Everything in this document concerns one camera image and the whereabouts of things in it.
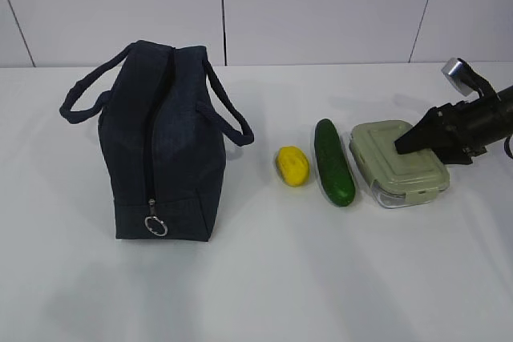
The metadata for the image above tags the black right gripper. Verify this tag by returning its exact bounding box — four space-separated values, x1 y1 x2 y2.
394 101 487 165

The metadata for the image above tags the glass container green lid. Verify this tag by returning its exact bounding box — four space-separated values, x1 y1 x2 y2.
349 120 450 208

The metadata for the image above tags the green cucumber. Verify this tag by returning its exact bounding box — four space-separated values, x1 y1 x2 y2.
314 119 356 207

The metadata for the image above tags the yellow lemon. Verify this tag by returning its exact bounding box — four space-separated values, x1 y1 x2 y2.
275 146 309 187

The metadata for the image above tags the navy blue lunch bag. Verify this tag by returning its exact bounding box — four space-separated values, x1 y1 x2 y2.
59 40 254 242

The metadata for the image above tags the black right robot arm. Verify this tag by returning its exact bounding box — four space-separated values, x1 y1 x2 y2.
394 87 512 165

